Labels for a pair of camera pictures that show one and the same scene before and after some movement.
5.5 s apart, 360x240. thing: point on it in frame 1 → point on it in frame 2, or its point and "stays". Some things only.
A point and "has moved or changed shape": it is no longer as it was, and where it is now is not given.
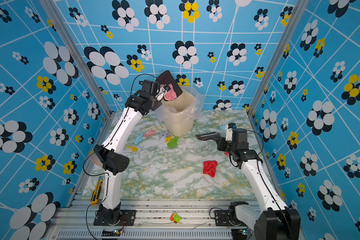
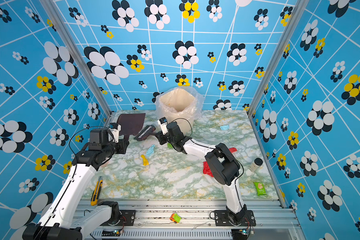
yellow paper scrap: [134, 149] → [145, 162]
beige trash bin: [179, 114] stays
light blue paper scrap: [138, 139] → [150, 150]
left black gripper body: [155, 104] → [120, 148]
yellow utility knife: [96, 193] stays
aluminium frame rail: [155, 219] stays
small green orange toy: [175, 218] stays
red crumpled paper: [209, 167] stays
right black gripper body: [224, 145] → [164, 139]
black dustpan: [165, 78] has moved or changed shape
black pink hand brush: [209, 136] → [149, 130]
